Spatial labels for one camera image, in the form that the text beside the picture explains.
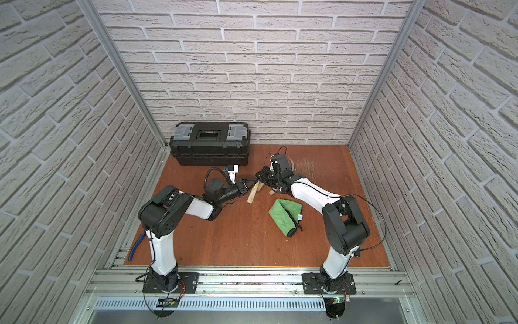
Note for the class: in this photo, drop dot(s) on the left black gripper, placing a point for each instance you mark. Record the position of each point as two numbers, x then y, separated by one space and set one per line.
241 188

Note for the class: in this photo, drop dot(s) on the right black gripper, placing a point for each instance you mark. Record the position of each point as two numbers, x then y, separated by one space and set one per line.
262 177

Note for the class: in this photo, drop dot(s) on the wooden handle sickle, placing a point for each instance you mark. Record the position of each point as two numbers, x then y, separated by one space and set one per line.
253 192
262 186
274 191

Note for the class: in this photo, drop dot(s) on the green rag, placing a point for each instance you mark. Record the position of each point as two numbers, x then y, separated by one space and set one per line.
287 215

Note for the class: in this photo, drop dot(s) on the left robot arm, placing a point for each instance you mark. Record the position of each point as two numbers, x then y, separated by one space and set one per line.
161 215

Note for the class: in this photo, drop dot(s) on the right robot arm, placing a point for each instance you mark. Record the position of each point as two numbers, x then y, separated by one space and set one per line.
345 225

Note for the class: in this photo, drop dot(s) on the black plastic toolbox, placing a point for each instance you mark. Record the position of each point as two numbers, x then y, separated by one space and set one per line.
196 143

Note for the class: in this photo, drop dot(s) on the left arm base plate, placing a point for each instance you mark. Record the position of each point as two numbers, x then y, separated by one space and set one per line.
173 283

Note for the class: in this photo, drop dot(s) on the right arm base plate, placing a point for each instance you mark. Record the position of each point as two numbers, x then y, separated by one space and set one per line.
328 283

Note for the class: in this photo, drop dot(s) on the blue handled pliers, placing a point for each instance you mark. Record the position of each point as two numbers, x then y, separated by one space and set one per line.
135 246

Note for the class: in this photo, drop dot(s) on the aluminium front rail frame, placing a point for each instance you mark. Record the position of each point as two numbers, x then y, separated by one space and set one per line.
247 289

